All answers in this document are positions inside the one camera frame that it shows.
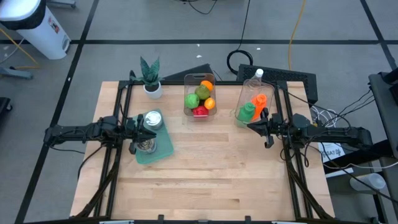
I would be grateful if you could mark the teal translucent plastic bin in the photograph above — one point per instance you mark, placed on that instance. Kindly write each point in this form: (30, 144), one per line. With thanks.
(164, 146)

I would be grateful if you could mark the translucent plastic jug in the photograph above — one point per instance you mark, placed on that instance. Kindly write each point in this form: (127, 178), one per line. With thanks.
(368, 183)

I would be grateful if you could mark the green pear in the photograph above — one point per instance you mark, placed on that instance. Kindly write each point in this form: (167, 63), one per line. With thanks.
(202, 92)

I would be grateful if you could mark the green plant in white pot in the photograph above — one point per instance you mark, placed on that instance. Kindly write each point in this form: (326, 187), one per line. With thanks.
(150, 74)

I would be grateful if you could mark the red bell pepper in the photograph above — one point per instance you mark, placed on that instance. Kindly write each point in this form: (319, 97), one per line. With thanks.
(200, 111)

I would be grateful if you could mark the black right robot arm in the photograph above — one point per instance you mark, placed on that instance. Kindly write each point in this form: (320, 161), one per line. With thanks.
(332, 132)

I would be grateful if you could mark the dark grey side table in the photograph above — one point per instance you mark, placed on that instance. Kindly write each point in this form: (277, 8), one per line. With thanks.
(385, 109)

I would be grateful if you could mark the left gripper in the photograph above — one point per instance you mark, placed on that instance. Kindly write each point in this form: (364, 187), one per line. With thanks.
(133, 129)

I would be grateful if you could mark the green apple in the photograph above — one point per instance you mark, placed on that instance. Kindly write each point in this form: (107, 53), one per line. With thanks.
(191, 101)

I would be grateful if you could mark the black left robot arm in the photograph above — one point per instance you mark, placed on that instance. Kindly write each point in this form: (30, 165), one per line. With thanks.
(81, 130)

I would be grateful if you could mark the green plastic bottle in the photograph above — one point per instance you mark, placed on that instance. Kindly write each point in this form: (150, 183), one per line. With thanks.
(245, 113)

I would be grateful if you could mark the black electronics box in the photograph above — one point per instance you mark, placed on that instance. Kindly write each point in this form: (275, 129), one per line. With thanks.
(199, 70)

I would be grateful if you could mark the orange fruit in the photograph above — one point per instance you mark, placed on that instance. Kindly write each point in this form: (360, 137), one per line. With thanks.
(207, 85)

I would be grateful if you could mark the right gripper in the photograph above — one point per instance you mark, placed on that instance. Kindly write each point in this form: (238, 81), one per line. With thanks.
(273, 127)

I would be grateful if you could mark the white printed paper sheet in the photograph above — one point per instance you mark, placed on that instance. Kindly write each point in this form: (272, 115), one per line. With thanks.
(334, 152)

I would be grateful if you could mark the black mesh computer case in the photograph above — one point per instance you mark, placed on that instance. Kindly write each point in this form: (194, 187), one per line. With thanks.
(280, 76)

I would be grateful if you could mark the white trash bin black liner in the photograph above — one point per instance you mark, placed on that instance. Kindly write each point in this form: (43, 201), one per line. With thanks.
(40, 34)

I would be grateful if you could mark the black floor equipment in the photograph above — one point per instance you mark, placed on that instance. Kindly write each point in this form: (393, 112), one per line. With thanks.
(3, 107)

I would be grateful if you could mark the black metal beam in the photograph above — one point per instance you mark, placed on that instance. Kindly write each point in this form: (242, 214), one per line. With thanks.
(357, 155)

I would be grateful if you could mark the clear bottle with white cap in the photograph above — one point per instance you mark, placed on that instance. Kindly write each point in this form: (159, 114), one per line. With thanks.
(258, 73)

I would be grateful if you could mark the orange plastic bottle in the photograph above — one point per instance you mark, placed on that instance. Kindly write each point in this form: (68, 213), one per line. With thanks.
(259, 104)

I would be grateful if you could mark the grey metal stand foot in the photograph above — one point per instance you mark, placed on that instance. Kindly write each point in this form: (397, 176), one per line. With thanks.
(62, 3)
(15, 74)

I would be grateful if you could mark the yellow orange mango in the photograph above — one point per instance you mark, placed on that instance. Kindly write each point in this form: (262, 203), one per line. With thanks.
(210, 103)

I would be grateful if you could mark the gold lid tin can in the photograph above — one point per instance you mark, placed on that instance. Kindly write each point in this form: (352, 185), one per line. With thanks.
(146, 144)

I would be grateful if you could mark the clear plastic bin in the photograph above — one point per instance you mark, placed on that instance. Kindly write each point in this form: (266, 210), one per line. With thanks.
(267, 88)
(200, 77)

